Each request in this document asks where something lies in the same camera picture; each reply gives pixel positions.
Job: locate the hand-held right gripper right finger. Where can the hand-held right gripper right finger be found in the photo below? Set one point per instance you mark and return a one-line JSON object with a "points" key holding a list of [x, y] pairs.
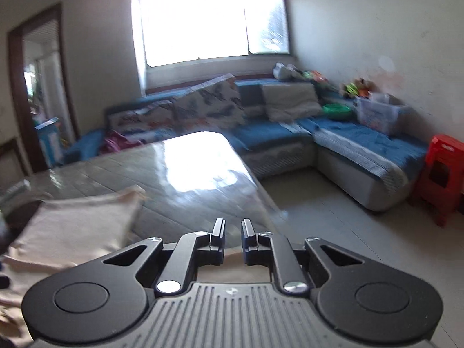
{"points": [[246, 234]]}

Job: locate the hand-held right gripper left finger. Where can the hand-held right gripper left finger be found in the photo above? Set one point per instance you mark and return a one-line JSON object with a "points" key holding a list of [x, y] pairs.
{"points": [[219, 232]]}

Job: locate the cream sweatshirt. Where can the cream sweatshirt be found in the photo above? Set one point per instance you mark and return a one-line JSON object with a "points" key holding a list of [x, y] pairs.
{"points": [[72, 224]]}

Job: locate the butterfly print cushion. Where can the butterfly print cushion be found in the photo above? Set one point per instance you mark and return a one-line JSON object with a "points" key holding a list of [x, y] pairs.
{"points": [[145, 119], [210, 105]]}

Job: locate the pink cloth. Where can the pink cloth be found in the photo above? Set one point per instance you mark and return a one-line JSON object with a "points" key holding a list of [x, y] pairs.
{"points": [[116, 141]]}

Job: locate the grey pillow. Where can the grey pillow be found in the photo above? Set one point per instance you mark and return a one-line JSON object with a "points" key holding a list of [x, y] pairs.
{"points": [[290, 99]]}

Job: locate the blue corner sofa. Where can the blue corner sofa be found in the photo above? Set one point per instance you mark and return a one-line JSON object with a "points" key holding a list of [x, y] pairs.
{"points": [[362, 141]]}

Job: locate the green plastic bowl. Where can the green plastic bowl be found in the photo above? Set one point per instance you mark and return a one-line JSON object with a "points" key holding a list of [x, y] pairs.
{"points": [[337, 111]]}

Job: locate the colourful plastic toy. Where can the colourful plastic toy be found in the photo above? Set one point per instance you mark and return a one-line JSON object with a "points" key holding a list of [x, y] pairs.
{"points": [[313, 76]]}

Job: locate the clear plastic storage box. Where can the clear plastic storage box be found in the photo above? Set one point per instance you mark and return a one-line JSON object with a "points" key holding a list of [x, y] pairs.
{"points": [[377, 116]]}

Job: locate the brown stuffed toys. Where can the brown stuffed toys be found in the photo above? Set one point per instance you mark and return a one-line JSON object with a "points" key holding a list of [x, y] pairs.
{"points": [[357, 87]]}

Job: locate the blue and white box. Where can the blue and white box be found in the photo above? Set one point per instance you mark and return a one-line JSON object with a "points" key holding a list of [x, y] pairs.
{"points": [[49, 141]]}

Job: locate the red plastic stool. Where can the red plastic stool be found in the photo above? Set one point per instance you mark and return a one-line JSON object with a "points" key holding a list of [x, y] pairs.
{"points": [[438, 174]]}

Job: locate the white remote control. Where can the white remote control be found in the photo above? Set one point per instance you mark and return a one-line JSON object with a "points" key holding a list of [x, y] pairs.
{"points": [[14, 189]]}

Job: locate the large window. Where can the large window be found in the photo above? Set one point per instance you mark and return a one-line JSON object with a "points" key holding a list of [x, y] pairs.
{"points": [[192, 18]]}

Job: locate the dark wooden door frame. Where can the dark wooden door frame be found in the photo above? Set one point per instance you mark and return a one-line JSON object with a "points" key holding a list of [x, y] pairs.
{"points": [[16, 79]]}

